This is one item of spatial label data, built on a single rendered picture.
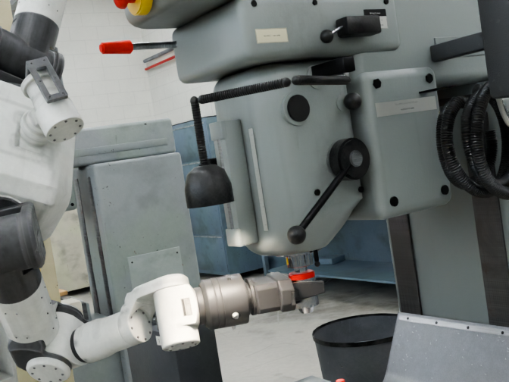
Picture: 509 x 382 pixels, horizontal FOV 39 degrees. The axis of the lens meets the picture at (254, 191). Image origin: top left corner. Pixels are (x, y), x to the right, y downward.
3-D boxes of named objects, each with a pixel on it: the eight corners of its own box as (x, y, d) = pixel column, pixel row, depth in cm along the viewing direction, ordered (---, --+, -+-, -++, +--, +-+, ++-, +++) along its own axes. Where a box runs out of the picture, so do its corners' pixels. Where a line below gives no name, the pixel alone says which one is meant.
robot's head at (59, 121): (35, 153, 118) (54, 118, 113) (10, 106, 122) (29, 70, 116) (70, 149, 123) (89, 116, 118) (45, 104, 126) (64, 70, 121)
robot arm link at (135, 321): (172, 270, 120) (113, 295, 126) (182, 322, 117) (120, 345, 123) (195, 274, 125) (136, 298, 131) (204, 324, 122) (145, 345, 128)
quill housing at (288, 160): (291, 261, 113) (260, 61, 111) (225, 257, 130) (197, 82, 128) (379, 239, 123) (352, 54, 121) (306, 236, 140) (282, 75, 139)
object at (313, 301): (299, 310, 124) (295, 281, 124) (288, 305, 128) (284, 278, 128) (323, 304, 126) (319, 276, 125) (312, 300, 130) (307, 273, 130)
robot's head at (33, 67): (38, 130, 120) (39, 103, 113) (17, 92, 122) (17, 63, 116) (73, 120, 123) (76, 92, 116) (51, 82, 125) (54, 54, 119)
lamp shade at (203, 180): (177, 210, 106) (171, 169, 106) (203, 203, 112) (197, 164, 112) (218, 205, 103) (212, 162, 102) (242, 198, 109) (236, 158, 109)
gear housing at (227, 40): (249, 59, 108) (239, -7, 107) (176, 86, 128) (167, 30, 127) (405, 48, 126) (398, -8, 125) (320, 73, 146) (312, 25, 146)
